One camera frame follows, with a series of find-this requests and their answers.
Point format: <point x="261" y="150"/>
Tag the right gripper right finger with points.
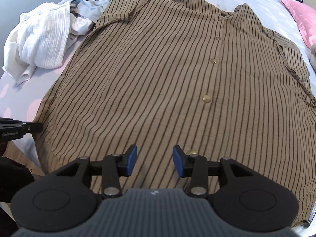
<point x="192" y="166"/>

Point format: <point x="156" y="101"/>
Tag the white crumpled garment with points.
<point x="41" y="39"/>

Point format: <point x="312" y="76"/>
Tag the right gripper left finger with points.
<point x="115" y="166"/>

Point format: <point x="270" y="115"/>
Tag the brown striped button shirt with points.
<point x="160" y="73"/>

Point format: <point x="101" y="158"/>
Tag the light blue grey garment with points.
<point x="89" y="9"/>

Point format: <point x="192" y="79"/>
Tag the pink pillow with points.
<point x="304" y="17"/>

